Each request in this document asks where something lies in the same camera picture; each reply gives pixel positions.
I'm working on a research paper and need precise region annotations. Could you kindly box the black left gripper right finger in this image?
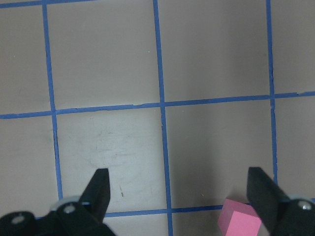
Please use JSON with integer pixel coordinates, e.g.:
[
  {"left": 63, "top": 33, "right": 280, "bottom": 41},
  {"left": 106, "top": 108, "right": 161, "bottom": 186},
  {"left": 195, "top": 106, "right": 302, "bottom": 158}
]
[{"left": 247, "top": 167, "right": 315, "bottom": 236}]

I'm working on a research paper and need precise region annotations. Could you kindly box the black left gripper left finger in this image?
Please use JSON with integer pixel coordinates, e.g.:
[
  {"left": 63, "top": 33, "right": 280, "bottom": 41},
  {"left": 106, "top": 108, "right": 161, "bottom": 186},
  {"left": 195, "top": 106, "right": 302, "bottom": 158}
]
[{"left": 0, "top": 169, "right": 114, "bottom": 236}]

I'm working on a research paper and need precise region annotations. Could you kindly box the pink cube near robot bases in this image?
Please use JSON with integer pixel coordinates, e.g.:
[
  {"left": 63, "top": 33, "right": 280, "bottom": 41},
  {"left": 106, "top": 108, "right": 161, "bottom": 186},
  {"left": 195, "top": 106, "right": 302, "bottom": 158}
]
[{"left": 218, "top": 199, "right": 261, "bottom": 236}]

